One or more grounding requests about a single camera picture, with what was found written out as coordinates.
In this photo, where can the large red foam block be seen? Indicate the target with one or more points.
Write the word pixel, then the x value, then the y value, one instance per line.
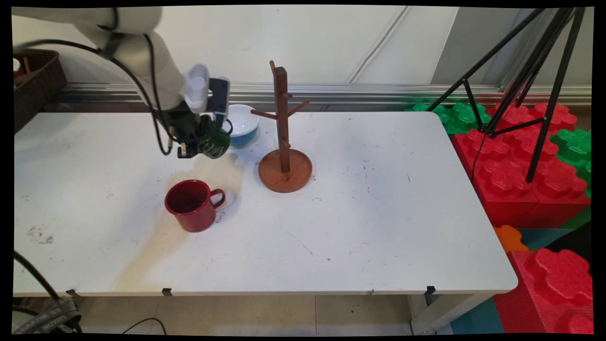
pixel 511 184

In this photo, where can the red enamel mug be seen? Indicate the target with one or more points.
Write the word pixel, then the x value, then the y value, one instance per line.
pixel 194 215

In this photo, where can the white table leg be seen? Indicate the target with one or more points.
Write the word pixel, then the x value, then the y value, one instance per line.
pixel 440 312

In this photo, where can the black tripod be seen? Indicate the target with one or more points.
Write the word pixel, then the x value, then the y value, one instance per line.
pixel 551 104

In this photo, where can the green enamel mug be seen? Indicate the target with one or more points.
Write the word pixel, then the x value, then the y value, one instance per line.
pixel 215 144

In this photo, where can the white and blue bowl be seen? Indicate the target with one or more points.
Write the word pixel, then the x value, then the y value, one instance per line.
pixel 244 123

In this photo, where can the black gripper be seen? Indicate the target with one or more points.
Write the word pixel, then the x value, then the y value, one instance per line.
pixel 187 125

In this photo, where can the brown wicker basket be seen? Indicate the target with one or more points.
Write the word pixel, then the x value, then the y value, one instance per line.
pixel 40 90

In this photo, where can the teal foam mat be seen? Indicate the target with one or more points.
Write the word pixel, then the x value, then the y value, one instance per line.
pixel 544 237

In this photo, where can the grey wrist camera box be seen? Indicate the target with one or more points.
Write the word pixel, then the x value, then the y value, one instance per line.
pixel 219 97

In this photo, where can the aluminium wall rail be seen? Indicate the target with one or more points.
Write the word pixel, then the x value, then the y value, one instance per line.
pixel 355 92

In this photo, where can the orange foam piece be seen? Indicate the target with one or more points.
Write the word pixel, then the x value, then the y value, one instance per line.
pixel 509 237

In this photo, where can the white ribbed camera mount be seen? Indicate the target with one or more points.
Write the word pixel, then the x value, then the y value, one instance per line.
pixel 195 87

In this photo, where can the brown wooden mug tree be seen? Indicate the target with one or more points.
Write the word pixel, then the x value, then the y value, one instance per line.
pixel 284 142

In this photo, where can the green foam block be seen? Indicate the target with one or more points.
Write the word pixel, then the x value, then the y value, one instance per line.
pixel 575 147
pixel 461 118

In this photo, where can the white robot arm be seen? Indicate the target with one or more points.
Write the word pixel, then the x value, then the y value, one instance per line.
pixel 142 52

